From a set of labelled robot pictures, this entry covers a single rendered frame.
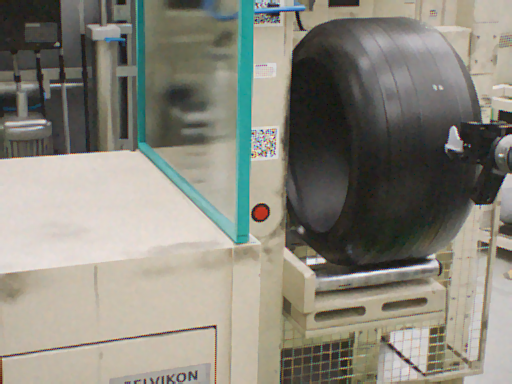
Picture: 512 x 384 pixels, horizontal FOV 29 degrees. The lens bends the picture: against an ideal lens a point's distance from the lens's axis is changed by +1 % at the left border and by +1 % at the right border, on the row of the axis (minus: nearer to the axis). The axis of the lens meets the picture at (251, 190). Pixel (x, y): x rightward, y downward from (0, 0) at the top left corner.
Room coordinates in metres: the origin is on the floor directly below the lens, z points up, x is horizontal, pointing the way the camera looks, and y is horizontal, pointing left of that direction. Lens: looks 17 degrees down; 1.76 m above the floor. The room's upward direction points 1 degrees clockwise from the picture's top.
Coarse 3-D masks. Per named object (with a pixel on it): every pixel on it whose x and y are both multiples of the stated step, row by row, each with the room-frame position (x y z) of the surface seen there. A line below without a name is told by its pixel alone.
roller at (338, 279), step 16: (320, 272) 2.05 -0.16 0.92; (336, 272) 2.06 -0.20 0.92; (352, 272) 2.07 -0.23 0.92; (368, 272) 2.08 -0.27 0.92; (384, 272) 2.09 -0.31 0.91; (400, 272) 2.10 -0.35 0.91; (416, 272) 2.12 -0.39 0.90; (432, 272) 2.13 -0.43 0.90; (320, 288) 2.03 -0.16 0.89; (336, 288) 2.05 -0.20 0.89
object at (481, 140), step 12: (492, 120) 1.92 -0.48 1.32; (468, 132) 1.88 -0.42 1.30; (480, 132) 1.86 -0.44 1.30; (492, 132) 1.86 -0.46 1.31; (504, 132) 1.81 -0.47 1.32; (468, 144) 1.88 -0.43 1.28; (480, 144) 1.85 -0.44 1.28; (492, 144) 1.81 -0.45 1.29; (480, 156) 1.85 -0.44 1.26; (492, 156) 1.79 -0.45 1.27
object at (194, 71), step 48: (144, 0) 1.78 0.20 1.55; (192, 0) 1.52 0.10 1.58; (240, 0) 1.30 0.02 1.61; (144, 48) 1.78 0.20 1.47; (192, 48) 1.51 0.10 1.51; (240, 48) 1.30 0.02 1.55; (144, 96) 1.78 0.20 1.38; (192, 96) 1.51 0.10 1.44; (240, 96) 1.30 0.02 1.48; (144, 144) 1.79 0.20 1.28; (192, 144) 1.51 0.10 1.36; (240, 144) 1.30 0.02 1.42; (192, 192) 1.50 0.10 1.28; (240, 192) 1.30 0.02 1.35; (240, 240) 1.30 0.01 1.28
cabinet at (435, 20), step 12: (420, 0) 6.60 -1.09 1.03; (432, 0) 6.68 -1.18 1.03; (444, 0) 6.77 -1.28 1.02; (456, 0) 6.86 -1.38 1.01; (420, 12) 6.61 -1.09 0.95; (432, 12) 6.69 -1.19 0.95; (444, 12) 6.78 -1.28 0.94; (456, 12) 6.87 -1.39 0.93; (432, 24) 6.69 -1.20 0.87; (444, 24) 6.79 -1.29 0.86
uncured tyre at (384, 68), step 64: (320, 64) 2.16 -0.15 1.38; (384, 64) 2.05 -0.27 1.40; (448, 64) 2.10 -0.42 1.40; (320, 128) 2.50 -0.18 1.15; (384, 128) 1.97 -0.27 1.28; (448, 128) 2.01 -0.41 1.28; (320, 192) 2.42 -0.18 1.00; (384, 192) 1.95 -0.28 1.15; (448, 192) 2.00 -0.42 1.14; (384, 256) 2.04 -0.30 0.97
